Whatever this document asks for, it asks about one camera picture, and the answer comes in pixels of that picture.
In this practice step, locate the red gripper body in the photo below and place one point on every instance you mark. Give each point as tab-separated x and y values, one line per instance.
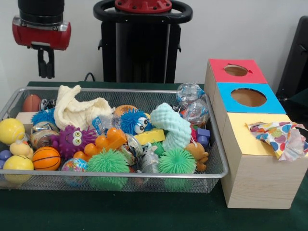
41	34

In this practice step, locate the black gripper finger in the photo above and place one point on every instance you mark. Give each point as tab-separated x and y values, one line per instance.
50	63
42	62

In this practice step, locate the small dotted cloth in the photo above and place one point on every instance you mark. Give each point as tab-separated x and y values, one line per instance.
281	139

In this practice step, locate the wooden box with three holes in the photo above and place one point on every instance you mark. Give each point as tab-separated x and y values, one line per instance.
260	178

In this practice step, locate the cream knitted cloth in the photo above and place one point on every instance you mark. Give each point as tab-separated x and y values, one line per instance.
79	109

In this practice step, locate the yellow ball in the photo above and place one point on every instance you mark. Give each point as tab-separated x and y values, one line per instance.
11	131
18	162

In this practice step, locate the purple furry monster toy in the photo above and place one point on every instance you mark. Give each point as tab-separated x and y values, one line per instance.
71	141

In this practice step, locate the orange plastic toy block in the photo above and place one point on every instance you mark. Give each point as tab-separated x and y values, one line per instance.
106	141

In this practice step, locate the orange toy basketball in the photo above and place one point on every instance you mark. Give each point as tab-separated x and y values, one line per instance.
46	159

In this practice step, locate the blue spiky ball with eyes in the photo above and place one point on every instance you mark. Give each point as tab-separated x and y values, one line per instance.
132	121

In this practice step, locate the green spiky ball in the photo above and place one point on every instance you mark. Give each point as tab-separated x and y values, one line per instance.
108	162
177	162

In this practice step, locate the mint green foam cloth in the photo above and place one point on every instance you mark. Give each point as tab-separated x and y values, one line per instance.
173	129

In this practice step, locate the dark green table cloth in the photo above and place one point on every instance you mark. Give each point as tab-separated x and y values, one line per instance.
144	211

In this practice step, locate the black monitor panel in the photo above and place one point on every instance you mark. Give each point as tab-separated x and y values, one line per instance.
296	62

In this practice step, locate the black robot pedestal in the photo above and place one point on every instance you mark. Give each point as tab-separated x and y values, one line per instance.
139	48

